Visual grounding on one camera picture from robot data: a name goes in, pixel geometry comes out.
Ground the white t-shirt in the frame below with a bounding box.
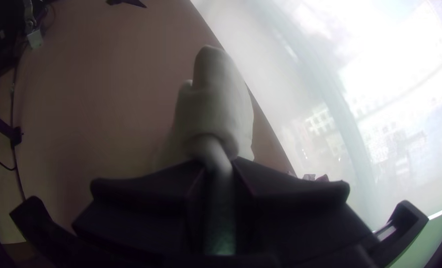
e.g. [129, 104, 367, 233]
[153, 44, 256, 257]

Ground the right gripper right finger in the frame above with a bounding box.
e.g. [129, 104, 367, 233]
[232, 156, 375, 258]

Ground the black cable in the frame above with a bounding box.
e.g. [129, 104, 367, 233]
[7, 63, 26, 201]

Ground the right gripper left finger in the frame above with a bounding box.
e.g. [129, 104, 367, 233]
[72, 158, 208, 258]

